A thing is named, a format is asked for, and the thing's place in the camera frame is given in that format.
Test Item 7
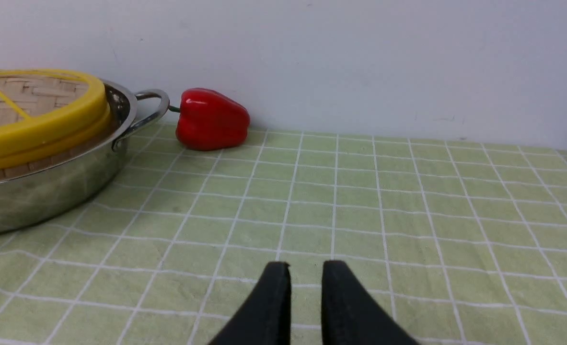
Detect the stainless steel pot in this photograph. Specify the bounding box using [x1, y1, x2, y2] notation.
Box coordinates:
[0, 80, 170, 233]

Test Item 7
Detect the red bell pepper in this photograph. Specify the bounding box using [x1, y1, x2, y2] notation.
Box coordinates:
[168, 88, 251, 151]

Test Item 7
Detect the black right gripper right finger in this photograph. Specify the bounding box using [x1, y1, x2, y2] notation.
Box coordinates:
[321, 260, 419, 345]

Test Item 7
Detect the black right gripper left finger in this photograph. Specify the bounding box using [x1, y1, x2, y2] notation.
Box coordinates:
[209, 262, 291, 345]

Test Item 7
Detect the green checkered tablecloth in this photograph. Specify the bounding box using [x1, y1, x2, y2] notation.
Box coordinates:
[0, 125, 567, 345]

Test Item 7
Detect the yellow rimmed bamboo steamer lid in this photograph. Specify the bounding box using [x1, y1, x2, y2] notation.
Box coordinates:
[0, 69, 108, 157]

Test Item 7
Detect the yellow rimmed bamboo steamer basket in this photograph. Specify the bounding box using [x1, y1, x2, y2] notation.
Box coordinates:
[0, 105, 115, 181]

